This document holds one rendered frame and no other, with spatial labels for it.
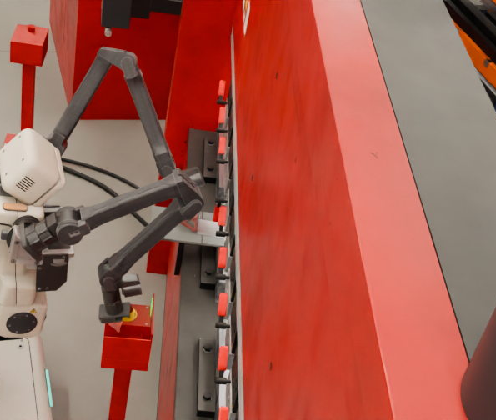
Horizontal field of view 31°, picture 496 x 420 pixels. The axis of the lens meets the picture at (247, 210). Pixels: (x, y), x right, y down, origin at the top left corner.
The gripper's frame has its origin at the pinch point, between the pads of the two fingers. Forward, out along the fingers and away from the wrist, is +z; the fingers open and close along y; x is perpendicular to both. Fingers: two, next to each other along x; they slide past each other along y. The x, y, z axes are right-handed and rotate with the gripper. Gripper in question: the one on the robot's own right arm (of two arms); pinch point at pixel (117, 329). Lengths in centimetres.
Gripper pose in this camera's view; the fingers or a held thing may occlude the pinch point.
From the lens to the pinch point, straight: 304.2
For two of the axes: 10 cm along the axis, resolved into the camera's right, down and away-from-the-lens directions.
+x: -0.7, -6.1, 7.9
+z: 0.5, 7.9, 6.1
